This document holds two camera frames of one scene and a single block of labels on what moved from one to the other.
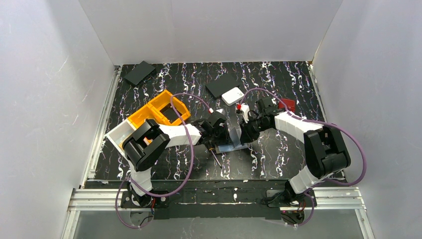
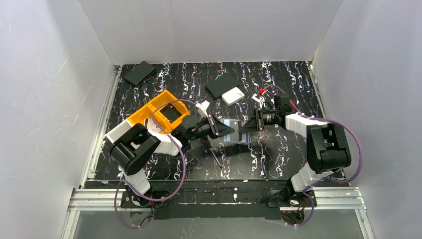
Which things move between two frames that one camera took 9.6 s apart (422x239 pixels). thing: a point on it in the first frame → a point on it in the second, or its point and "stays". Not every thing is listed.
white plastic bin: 118,135 stays
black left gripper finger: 225,139 → 217,128
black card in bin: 169,113 stays
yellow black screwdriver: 211,149 stays
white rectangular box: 232,96 stays
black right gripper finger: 245,137 → 255,124
